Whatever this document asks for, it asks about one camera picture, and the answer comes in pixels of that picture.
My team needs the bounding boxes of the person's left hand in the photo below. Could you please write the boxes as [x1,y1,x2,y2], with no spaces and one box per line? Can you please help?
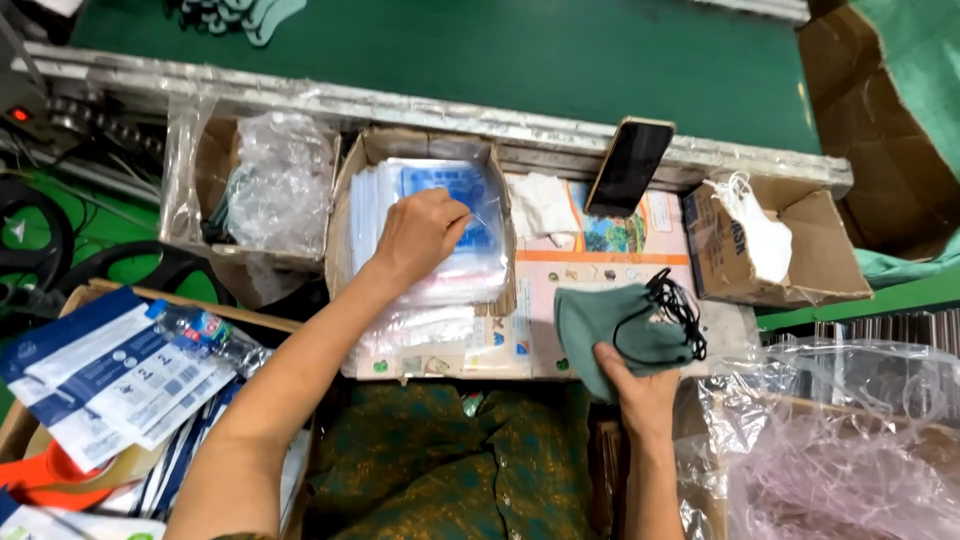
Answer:
[372,187,474,280]

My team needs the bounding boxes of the person's right hand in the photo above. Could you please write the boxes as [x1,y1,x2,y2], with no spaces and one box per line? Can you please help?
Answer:
[592,342,682,444]

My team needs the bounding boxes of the clear blue-printed packaging bag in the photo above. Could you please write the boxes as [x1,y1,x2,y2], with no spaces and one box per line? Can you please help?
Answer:
[399,163,505,256]

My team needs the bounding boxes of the green fabric face mask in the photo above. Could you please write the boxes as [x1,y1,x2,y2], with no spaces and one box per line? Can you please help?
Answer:
[553,268,708,405]

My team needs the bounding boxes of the stack of clear packaging bags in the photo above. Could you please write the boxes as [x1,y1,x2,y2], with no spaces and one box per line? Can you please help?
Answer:
[343,157,511,376]

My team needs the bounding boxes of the white cloth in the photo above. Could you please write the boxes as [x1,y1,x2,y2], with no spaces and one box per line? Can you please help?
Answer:
[506,172,582,249]

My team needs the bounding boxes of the cardboard box holding bags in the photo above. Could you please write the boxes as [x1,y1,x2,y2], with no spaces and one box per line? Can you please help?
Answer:
[324,126,519,318]

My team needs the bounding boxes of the colourful printed cardboard sheet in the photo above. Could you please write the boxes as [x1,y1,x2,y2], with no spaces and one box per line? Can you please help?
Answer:
[341,176,699,382]

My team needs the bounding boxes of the black smartphone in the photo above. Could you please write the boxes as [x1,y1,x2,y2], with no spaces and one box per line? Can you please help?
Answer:
[583,116,678,220]

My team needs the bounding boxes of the cardboard box with clear plastic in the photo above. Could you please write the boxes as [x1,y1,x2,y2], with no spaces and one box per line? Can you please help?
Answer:
[159,101,342,275]

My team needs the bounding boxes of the green patterned clothing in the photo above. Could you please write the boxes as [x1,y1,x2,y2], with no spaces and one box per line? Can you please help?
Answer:
[303,382,601,540]

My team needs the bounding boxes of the plastic water bottle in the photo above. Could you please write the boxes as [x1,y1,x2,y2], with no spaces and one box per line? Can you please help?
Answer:
[146,298,275,376]

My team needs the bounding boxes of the cardboard box of packets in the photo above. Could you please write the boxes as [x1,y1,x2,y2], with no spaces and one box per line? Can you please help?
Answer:
[0,279,316,540]

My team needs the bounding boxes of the pile of green masks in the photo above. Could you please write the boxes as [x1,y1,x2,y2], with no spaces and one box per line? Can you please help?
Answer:
[165,0,309,48]

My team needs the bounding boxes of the white face mask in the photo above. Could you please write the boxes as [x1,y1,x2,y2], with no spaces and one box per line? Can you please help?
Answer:
[703,171,795,286]

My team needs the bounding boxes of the small cardboard box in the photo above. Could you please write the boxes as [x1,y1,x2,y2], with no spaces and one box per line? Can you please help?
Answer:
[681,176,875,309]

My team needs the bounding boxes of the pile of blue white packets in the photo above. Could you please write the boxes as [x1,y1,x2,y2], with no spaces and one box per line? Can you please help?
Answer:
[0,286,249,526]

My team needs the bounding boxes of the large open cardboard carton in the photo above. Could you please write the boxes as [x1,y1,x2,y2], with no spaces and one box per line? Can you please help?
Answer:
[795,0,960,264]

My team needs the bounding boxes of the crumpled clear plastic bag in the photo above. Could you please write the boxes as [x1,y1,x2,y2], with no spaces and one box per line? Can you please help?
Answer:
[675,333,960,540]

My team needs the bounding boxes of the orange tape dispenser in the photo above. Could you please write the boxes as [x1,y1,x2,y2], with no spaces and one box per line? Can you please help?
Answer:
[0,438,166,513]

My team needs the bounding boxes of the metal conveyor rail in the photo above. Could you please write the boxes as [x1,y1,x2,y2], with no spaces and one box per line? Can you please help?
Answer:
[15,41,855,198]

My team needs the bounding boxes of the black cables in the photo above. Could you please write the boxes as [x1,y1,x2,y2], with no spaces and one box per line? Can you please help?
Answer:
[0,135,234,316]

